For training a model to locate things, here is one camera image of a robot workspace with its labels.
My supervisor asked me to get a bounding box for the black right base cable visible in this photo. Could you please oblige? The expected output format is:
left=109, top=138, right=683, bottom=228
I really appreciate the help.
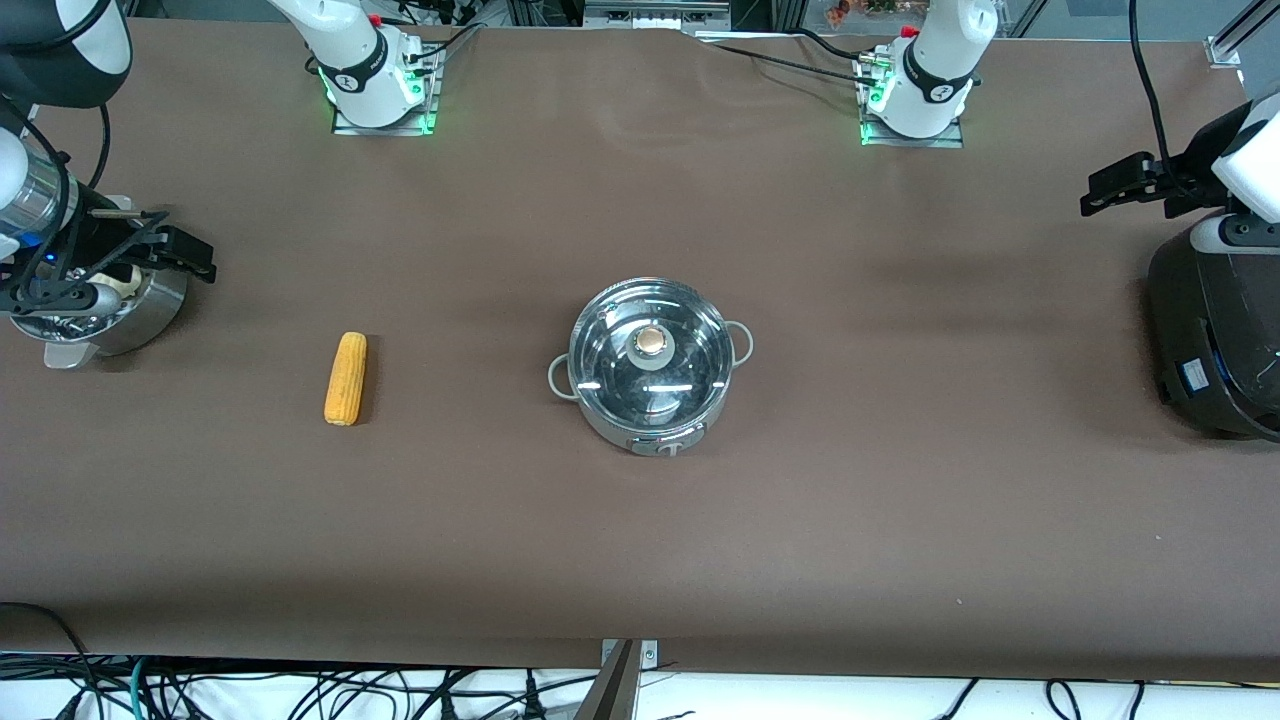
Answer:
left=405, top=15, right=493, bottom=67

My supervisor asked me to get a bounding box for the black left base cable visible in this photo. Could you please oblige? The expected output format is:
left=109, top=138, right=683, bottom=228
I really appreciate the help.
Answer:
left=700, top=28, right=883, bottom=89

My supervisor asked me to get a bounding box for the stainless steel cooking pot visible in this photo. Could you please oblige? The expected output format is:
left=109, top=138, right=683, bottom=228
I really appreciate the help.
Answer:
left=548, top=278, right=754, bottom=458

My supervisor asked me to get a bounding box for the black base cable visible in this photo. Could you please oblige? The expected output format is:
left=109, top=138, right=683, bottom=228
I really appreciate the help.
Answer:
left=700, top=28, right=883, bottom=89
left=405, top=15, right=493, bottom=67

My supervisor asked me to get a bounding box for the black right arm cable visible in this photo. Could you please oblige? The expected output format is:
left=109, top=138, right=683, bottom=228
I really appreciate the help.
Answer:
left=0, top=100, right=113, bottom=301

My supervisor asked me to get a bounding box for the black rice cooker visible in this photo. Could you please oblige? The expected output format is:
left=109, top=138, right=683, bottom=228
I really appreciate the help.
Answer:
left=1147, top=215, right=1280, bottom=442

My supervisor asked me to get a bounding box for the aluminium frame profile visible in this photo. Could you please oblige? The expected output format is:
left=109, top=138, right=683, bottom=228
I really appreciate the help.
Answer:
left=1205, top=0, right=1280, bottom=69

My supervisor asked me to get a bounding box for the glass pot lid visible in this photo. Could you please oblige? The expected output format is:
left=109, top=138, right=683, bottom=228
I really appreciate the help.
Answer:
left=569, top=280, right=733, bottom=421

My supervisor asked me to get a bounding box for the black looped floor cable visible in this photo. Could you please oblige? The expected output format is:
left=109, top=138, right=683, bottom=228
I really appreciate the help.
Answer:
left=0, top=601, right=93, bottom=720

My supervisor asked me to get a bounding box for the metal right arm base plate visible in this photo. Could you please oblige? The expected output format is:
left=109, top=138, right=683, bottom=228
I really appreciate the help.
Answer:
left=331, top=44, right=442, bottom=137

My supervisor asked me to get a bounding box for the stainless steel steamer pot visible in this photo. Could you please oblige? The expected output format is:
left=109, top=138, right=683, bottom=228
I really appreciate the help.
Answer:
left=10, top=262, right=189, bottom=371

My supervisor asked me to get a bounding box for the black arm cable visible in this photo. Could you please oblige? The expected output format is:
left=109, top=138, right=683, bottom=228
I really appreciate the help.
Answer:
left=0, top=100, right=113, bottom=301
left=1129, top=0, right=1193, bottom=193

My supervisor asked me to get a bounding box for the metal table edge bracket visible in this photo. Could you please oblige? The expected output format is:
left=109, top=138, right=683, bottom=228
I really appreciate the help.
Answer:
left=575, top=639, right=660, bottom=720

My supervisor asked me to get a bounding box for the grey metal box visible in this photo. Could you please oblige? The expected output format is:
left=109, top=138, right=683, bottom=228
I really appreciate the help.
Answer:
left=582, top=0, right=733, bottom=31

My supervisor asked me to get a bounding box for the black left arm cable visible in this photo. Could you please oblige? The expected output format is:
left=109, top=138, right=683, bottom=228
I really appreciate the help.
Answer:
left=1129, top=0, right=1193, bottom=193

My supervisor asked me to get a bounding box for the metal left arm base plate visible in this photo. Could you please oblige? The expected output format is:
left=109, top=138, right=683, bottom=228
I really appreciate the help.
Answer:
left=857, top=50, right=966, bottom=150

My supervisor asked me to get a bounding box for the yellow corn cob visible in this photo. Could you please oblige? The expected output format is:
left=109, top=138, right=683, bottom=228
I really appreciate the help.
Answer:
left=324, top=332, right=368, bottom=427

